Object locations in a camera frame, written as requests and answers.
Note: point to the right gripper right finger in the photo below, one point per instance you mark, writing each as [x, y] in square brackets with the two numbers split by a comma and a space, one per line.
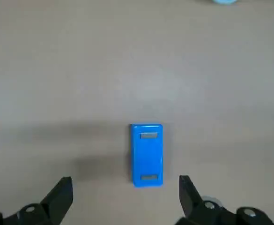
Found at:
[197, 211]

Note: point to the blue whiteboard eraser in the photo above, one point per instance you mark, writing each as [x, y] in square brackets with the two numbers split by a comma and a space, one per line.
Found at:
[147, 157]

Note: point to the clear plastic pen cup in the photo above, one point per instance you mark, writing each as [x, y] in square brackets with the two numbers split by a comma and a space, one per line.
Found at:
[224, 1]

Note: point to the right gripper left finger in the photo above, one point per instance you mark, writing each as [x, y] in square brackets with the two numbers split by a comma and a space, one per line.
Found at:
[45, 211]

